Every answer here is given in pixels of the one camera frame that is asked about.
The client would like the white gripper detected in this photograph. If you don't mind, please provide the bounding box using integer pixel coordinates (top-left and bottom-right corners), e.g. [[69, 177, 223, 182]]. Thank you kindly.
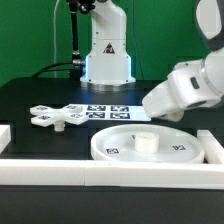
[[142, 81, 184, 122]]

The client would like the white round table top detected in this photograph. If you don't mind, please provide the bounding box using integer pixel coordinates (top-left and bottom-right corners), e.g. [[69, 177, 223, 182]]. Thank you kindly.
[[91, 124, 205, 163]]

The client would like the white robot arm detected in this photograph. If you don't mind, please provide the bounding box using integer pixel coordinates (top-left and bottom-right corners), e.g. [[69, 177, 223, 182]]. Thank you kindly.
[[80, 0, 224, 121]]

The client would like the white marker sheet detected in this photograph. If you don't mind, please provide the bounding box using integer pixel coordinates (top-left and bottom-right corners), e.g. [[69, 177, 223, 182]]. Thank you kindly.
[[78, 104, 152, 122]]

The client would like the white right fence bar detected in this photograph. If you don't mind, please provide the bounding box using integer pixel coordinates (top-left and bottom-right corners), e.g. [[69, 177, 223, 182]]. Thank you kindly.
[[197, 130, 224, 165]]

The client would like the white fence bar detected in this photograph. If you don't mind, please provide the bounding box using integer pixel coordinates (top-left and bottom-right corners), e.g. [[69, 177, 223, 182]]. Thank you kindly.
[[197, 130, 224, 165], [0, 159, 224, 190], [0, 125, 11, 154]]

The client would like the white cross-shaped table base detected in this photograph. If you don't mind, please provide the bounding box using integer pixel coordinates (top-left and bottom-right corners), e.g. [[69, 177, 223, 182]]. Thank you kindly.
[[30, 104, 89, 132]]

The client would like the white left fence bar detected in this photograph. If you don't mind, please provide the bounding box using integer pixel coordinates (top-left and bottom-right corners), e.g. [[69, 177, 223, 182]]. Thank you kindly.
[[0, 125, 11, 154]]

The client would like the white front fence bar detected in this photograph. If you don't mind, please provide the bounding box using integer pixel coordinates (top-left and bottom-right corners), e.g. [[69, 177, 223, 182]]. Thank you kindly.
[[0, 159, 224, 190]]

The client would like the black cable bundle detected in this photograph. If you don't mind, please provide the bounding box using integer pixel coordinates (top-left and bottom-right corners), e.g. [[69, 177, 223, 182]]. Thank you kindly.
[[31, 60, 85, 79]]

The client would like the black vertical hose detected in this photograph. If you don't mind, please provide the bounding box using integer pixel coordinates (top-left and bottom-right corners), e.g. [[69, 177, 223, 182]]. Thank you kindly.
[[66, 0, 96, 60]]

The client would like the white thin cable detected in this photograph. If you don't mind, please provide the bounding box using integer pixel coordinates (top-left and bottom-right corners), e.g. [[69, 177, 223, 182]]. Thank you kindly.
[[53, 0, 62, 79]]

